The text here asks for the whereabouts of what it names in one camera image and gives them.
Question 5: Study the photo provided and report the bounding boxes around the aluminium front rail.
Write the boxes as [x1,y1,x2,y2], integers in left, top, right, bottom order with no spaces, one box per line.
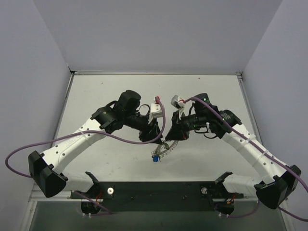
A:
[29,191,82,202]

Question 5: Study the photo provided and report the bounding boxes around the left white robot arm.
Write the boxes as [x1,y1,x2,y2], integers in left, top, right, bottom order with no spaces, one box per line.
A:
[28,90,165,198]

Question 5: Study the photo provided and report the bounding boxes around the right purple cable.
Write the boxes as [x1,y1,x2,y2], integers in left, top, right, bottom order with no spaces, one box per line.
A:
[184,96,308,222]

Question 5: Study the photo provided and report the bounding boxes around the blue key tag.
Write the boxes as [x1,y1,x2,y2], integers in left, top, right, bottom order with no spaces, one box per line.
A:
[152,155,159,162]

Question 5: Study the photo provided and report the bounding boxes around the large metal keyring with loops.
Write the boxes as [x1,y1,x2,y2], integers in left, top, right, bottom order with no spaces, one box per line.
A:
[151,141,179,159]

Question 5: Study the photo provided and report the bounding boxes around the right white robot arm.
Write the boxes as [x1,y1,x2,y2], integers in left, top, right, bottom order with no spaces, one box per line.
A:
[166,93,301,209]

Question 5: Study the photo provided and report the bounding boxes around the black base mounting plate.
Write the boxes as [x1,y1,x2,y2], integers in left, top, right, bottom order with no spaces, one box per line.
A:
[80,181,243,214]

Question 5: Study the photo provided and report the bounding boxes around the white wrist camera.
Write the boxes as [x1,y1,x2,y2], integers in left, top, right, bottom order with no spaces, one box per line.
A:
[170,95,185,117]
[148,96,163,124]

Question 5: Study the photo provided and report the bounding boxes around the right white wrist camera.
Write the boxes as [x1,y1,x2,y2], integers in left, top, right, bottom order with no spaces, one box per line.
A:
[170,95,185,117]

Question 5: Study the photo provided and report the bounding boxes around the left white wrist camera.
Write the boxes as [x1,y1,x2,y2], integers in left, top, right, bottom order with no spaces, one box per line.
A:
[148,96,163,124]

